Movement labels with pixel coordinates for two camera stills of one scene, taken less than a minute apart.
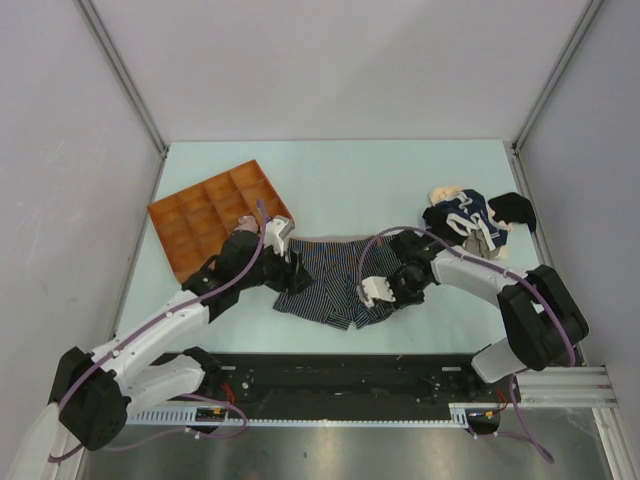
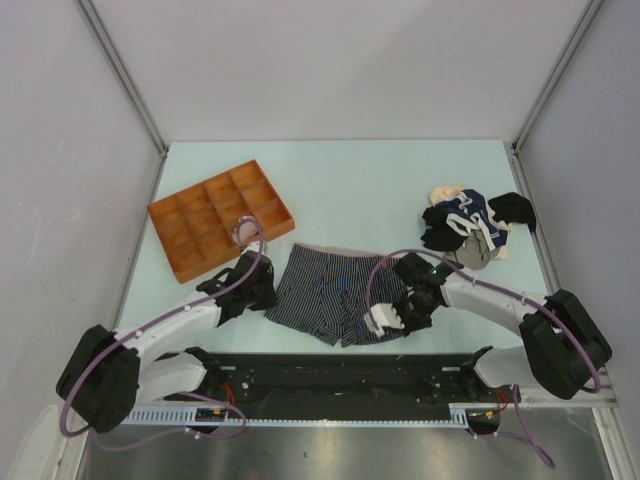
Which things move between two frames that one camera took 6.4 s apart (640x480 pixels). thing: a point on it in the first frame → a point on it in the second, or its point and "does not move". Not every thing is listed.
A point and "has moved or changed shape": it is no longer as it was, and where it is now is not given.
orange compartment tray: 190,223 does not move
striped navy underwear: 336,266 has moved or changed shape
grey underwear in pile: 476,244 does not move
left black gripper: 292,278 → 271,297
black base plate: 336,381 does not move
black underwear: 513,208 does not move
